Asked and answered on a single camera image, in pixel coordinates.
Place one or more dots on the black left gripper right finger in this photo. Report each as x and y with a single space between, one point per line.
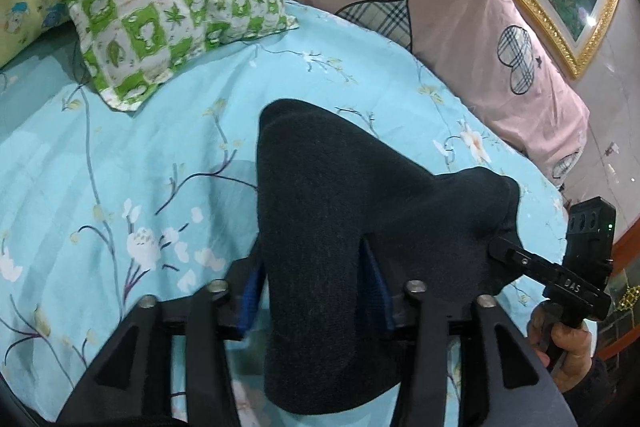
503 383

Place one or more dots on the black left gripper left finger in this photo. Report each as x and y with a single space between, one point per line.
128 383

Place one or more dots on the black pants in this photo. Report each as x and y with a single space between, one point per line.
341 216

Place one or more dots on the person's right hand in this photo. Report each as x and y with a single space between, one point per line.
575 343

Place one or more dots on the light blue floral bedsheet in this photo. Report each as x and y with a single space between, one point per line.
99 208

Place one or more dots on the pink plaid-heart quilt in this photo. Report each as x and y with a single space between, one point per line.
487 55

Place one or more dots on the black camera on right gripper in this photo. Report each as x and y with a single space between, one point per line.
589 240

